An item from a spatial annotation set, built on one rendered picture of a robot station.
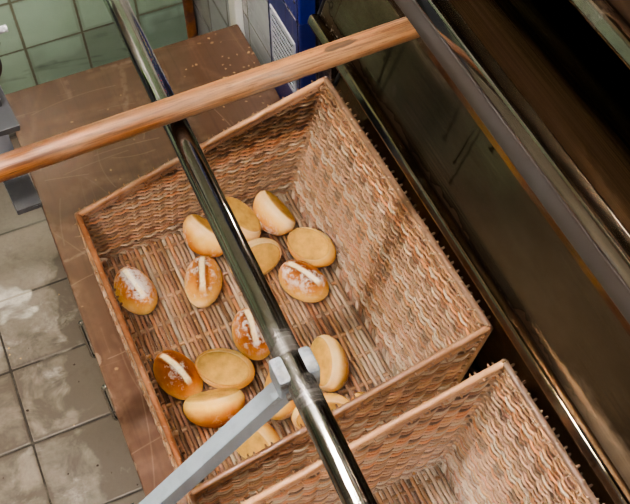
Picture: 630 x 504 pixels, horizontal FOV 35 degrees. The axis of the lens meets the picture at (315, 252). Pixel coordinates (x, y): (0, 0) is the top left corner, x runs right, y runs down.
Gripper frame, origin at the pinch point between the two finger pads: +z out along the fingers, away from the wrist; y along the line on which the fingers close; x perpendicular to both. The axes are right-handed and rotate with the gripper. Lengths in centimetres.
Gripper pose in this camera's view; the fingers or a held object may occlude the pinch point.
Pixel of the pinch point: (14, 163)
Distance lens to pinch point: 116.1
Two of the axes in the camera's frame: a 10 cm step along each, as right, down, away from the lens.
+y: -0.3, 6.2, 7.9
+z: 4.7, 7.0, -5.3
